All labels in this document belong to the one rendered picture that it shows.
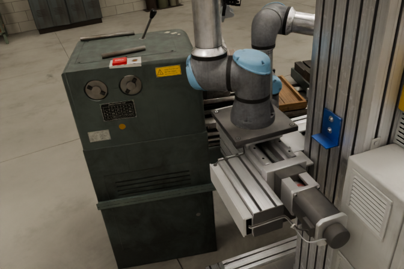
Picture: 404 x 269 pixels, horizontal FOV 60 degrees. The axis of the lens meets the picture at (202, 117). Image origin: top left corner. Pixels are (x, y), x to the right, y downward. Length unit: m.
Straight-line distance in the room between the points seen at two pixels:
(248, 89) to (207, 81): 0.13
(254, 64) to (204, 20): 0.20
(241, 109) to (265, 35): 0.39
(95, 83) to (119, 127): 0.23
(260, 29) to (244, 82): 0.38
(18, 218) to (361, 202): 2.43
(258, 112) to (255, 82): 0.10
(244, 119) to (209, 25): 0.32
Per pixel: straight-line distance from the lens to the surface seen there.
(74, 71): 1.57
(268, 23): 1.43
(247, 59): 1.08
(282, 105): 1.85
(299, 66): 2.16
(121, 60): 1.56
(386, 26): 0.85
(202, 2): 1.07
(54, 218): 2.80
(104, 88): 1.59
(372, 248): 1.02
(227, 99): 2.01
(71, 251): 2.52
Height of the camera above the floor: 1.78
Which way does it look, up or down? 30 degrees down
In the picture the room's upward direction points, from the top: 5 degrees counter-clockwise
